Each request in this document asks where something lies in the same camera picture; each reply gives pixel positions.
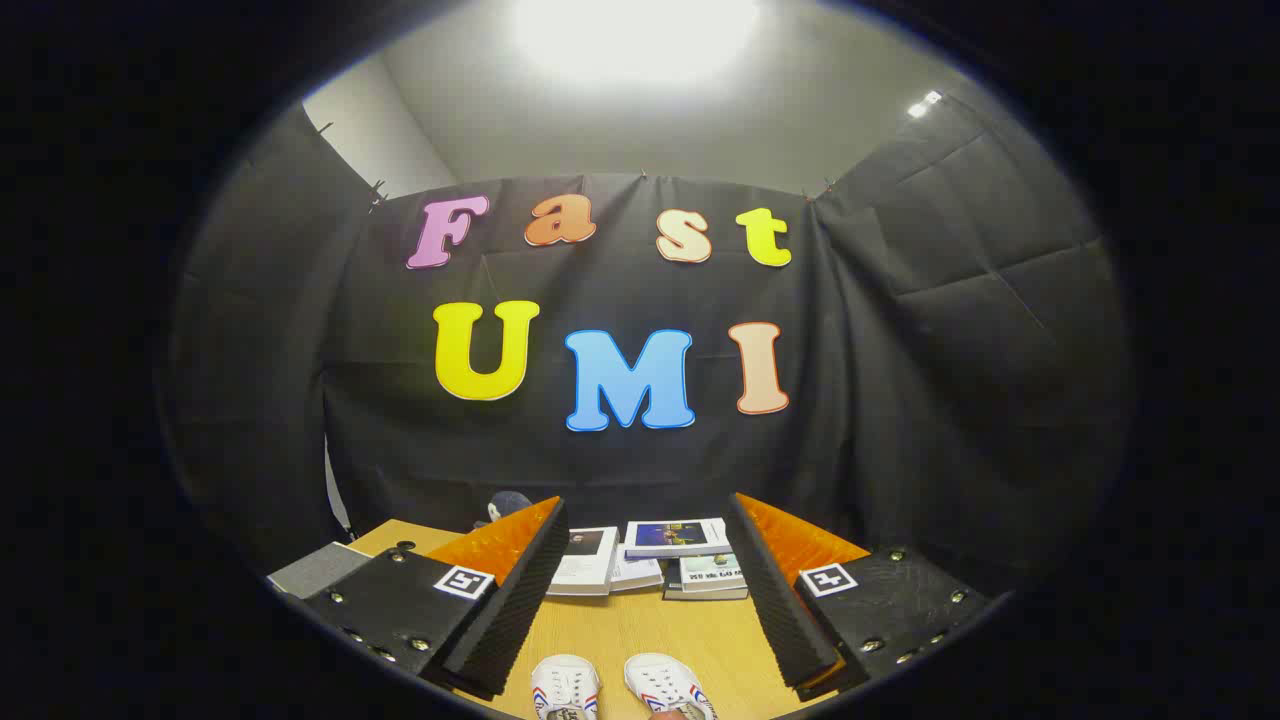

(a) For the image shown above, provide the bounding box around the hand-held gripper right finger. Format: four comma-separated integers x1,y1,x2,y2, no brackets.
727,492,991,701

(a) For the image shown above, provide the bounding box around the plain white book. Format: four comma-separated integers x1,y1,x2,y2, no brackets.
609,543,665,593

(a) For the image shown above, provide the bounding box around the white canvas shoe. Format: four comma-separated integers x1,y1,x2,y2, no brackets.
530,654,602,720
624,652,719,720

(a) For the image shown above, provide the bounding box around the thick white book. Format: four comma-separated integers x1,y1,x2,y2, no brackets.
662,560,750,602

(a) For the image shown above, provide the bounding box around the book with blue cover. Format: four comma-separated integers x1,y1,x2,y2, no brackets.
624,517,732,559

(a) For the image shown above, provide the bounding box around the book with teal cover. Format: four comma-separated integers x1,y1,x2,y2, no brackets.
679,552,747,593

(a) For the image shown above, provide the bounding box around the black backdrop cloth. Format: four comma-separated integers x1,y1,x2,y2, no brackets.
165,95,1136,601

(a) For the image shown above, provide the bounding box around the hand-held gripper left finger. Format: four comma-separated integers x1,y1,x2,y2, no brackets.
303,495,571,700

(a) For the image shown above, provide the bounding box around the small penguin plush toy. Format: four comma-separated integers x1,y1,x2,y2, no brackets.
474,490,535,530

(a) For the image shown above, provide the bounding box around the white book with dark photo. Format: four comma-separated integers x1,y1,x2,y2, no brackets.
546,526,621,598

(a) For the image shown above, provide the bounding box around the grey fabric storage box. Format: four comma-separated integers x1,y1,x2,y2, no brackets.
268,542,372,599

